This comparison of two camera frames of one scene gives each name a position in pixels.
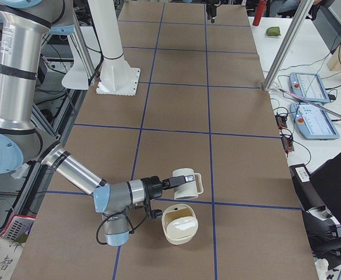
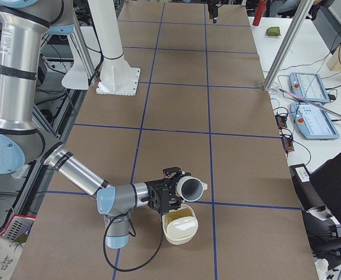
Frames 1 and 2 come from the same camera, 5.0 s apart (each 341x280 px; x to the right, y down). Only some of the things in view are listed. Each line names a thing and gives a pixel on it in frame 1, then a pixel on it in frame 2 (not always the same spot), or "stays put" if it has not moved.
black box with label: (309, 196) stays put
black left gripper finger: (211, 9) stays put
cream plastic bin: (179, 223) stays put
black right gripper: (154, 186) → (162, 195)
